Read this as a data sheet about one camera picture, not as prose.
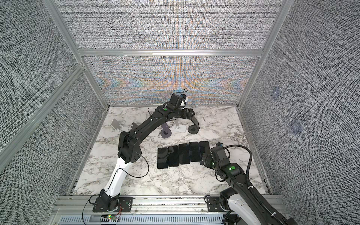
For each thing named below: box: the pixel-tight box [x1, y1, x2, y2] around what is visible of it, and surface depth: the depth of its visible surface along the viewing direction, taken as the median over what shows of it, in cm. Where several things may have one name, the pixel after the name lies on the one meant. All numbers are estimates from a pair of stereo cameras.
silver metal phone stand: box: [172, 120, 187, 133], surface depth 105 cm
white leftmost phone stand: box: [107, 118, 124, 133], surface depth 102 cm
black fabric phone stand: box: [187, 125, 199, 135], surface depth 106 cm
